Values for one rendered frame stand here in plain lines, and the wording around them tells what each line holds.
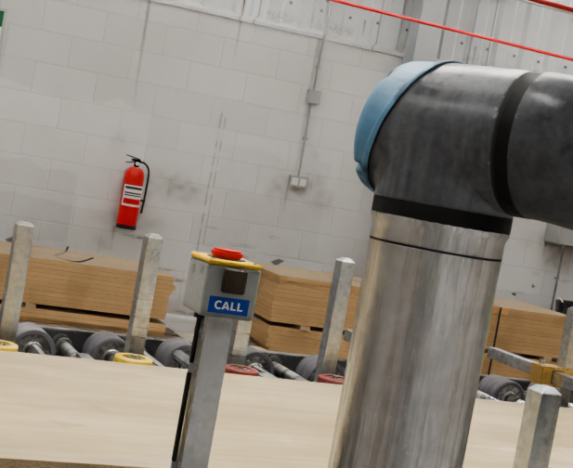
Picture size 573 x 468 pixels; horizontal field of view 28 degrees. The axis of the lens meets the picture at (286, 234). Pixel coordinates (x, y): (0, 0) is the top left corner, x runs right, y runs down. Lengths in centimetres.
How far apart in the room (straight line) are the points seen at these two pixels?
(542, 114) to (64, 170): 785
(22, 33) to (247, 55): 168
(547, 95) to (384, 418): 28
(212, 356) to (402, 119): 59
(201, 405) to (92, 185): 728
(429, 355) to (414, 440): 7
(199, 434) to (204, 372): 8
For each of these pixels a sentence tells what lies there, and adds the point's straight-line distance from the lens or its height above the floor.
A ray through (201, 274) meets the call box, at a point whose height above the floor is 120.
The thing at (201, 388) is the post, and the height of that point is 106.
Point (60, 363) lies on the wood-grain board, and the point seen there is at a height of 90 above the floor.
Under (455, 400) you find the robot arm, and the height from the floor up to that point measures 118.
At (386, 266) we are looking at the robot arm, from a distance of 93.
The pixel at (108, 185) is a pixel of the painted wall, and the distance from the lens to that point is 872.
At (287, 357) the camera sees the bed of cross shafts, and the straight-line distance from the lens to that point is 327.
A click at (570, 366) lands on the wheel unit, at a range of 310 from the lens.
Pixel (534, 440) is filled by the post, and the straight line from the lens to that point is 169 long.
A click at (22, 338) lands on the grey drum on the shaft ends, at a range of 290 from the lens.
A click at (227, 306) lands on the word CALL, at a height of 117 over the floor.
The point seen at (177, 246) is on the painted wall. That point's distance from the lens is 888.
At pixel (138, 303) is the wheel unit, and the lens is 255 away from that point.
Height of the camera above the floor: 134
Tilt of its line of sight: 3 degrees down
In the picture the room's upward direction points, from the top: 10 degrees clockwise
